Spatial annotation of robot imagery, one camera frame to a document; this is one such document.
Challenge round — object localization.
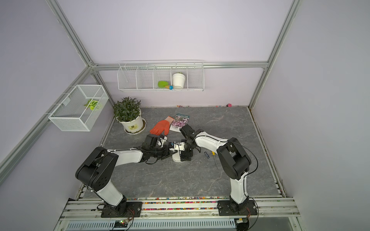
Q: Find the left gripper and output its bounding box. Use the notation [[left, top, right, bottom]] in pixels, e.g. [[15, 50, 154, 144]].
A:
[[150, 144, 177, 160]]

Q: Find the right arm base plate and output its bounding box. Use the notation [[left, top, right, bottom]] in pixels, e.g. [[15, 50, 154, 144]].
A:
[[217, 198, 258, 217]]

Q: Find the green toy trowel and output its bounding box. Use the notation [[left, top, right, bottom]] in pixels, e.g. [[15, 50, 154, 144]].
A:
[[158, 81, 173, 90]]

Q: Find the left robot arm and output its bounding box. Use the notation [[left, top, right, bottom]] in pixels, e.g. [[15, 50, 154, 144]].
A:
[[75, 135, 176, 209]]

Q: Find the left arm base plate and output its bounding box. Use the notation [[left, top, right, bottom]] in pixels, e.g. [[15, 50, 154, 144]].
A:
[[97, 202, 143, 218]]

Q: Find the long white wire shelf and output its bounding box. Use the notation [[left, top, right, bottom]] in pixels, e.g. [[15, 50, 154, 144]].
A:
[[117, 60, 205, 91]]

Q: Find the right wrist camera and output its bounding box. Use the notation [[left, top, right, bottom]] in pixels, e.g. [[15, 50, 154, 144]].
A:
[[173, 142, 185, 152]]

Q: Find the white wire basket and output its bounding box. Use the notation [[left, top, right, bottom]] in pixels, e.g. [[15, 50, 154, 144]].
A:
[[48, 85, 108, 132]]

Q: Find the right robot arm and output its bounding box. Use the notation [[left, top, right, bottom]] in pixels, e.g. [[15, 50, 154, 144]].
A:
[[173, 125, 251, 210]]

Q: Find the white alarm device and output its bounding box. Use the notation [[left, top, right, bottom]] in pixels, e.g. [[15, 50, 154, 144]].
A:
[[172, 149, 187, 163]]

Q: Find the green item in basket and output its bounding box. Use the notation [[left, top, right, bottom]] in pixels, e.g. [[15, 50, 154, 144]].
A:
[[84, 99, 103, 111]]

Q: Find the white vent grille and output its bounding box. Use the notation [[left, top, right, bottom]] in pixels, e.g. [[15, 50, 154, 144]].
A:
[[65, 218, 236, 231]]

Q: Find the potted green plant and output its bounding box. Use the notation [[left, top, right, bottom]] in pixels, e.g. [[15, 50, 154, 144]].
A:
[[113, 97, 145, 135]]

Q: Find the flower seed packet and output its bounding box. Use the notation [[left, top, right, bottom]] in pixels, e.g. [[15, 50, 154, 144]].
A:
[[170, 114, 190, 132]]

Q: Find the yellow handled screwdriver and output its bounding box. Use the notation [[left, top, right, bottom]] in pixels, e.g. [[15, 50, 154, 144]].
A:
[[212, 151, 219, 169]]

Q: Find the small white pot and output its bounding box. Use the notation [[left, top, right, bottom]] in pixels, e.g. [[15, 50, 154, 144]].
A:
[[172, 73, 186, 89]]

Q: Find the orange rubber glove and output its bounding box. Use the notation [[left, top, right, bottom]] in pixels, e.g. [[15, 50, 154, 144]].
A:
[[150, 116, 174, 136]]

